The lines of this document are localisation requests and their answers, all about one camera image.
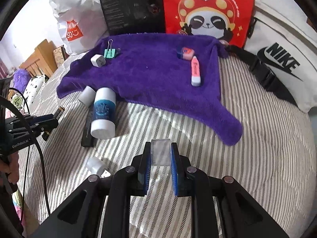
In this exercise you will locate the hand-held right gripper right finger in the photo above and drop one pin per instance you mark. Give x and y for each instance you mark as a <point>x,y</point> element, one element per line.
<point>175,176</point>

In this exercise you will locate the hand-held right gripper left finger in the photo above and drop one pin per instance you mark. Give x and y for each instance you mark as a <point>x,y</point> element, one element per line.
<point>146,176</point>

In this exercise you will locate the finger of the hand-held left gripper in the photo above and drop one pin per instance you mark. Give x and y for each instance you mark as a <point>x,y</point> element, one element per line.
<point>45,133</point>
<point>42,119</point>

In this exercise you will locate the black and gold box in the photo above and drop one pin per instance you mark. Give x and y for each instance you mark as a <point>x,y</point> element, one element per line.
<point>60,109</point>

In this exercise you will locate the black rectangular stick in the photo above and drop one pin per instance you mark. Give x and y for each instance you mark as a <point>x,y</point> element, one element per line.
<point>87,135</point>

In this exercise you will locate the white charger plug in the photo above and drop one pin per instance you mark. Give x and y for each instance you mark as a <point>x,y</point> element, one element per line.
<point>95,166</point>
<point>97,60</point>

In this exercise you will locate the white and blue bottle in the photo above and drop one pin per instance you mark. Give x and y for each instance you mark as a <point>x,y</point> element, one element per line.
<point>102,114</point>

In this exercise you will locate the green binder clip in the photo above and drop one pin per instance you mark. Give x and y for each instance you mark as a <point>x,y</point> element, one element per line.
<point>110,53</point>

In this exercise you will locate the pink highlighter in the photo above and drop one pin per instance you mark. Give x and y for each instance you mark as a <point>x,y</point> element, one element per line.
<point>196,69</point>

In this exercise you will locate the blue and orange correction tape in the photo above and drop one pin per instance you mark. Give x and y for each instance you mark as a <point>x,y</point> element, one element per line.
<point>185,53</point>

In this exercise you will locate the person's left hand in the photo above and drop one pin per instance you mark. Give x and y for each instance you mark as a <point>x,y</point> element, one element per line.
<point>13,163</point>

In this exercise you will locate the green cloth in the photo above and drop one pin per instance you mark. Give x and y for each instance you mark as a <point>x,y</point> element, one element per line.
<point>17,100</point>

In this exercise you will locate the white pillow with black dots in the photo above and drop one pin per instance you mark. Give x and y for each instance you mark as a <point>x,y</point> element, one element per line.
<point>34,86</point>

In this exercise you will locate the purple plush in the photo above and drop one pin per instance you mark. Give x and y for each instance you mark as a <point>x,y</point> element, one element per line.
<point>21,78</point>

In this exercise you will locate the wooden headboard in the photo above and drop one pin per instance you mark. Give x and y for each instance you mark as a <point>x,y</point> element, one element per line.
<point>42,54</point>

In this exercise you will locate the patterned box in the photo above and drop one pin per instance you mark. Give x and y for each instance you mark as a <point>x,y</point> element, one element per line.
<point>58,55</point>

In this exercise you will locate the striped quilt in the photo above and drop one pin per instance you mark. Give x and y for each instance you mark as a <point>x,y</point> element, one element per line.
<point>260,153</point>

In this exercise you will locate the purple towel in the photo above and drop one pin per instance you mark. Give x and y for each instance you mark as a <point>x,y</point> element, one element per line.
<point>153,74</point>

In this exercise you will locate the white plastic shopping bag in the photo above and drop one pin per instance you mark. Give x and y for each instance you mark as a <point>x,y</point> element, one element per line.
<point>81,14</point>

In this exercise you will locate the black headset box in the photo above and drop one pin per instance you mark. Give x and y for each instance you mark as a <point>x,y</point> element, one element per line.
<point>133,7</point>

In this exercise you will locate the red paper bag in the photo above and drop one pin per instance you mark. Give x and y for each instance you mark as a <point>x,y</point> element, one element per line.
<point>171,5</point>

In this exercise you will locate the white waist bag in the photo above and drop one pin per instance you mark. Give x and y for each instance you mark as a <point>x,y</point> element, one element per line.
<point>279,29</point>

